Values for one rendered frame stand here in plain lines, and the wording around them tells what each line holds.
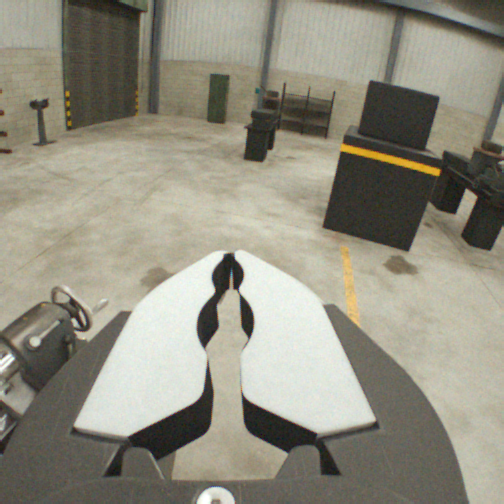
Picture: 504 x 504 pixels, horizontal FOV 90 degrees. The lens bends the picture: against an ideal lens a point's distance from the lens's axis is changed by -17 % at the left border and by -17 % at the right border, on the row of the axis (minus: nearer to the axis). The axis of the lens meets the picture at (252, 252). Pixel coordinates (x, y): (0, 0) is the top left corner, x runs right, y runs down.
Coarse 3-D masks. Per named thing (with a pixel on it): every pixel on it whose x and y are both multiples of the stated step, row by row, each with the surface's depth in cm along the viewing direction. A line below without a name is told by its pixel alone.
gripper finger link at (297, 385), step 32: (256, 288) 9; (288, 288) 9; (256, 320) 8; (288, 320) 8; (320, 320) 8; (256, 352) 7; (288, 352) 7; (320, 352) 7; (256, 384) 6; (288, 384) 6; (320, 384) 6; (352, 384) 6; (256, 416) 6; (288, 416) 6; (320, 416) 6; (352, 416) 6; (288, 448) 6
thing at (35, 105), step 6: (30, 102) 587; (36, 102) 595; (42, 102) 610; (48, 102) 624; (36, 108) 597; (42, 108) 613; (42, 114) 622; (42, 120) 627; (42, 126) 633; (42, 132) 639; (42, 138) 645; (36, 144) 641; (42, 144) 639
